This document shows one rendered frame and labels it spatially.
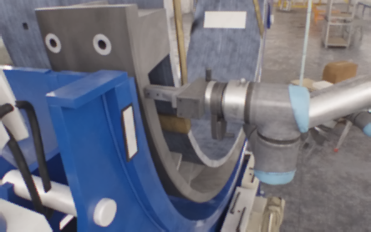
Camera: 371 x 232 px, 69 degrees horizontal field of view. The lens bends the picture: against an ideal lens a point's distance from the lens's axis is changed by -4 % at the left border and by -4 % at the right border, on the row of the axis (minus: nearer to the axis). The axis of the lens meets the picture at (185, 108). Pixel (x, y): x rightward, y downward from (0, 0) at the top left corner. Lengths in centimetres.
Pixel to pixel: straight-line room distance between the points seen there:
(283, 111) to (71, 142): 40
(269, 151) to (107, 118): 34
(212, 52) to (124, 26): 210
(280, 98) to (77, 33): 47
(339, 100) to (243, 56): 190
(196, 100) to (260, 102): 12
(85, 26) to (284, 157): 51
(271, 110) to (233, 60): 206
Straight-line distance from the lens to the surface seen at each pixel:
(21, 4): 109
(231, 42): 268
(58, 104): 52
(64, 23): 72
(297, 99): 56
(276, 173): 62
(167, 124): 97
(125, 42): 63
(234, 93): 57
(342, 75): 567
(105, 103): 61
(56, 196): 73
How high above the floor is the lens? 228
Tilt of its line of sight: 24 degrees down
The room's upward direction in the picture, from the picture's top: 2 degrees counter-clockwise
